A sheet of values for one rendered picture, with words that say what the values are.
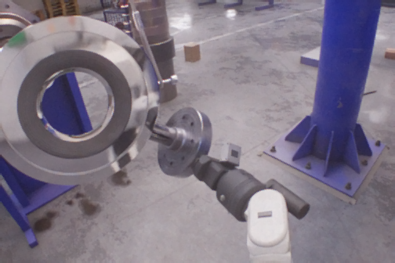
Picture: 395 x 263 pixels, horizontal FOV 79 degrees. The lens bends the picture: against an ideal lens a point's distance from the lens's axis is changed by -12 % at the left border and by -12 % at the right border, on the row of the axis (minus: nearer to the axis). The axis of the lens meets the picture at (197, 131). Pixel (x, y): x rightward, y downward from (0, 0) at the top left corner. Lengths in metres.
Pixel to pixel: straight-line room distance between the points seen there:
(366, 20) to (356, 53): 0.19
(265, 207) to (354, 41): 1.37
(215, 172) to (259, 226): 0.18
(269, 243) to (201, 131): 0.35
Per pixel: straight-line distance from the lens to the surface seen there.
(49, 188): 2.24
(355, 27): 1.69
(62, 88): 2.04
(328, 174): 1.98
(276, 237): 0.43
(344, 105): 1.85
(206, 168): 0.59
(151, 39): 2.73
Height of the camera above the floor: 1.32
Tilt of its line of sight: 33 degrees down
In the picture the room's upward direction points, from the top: 6 degrees counter-clockwise
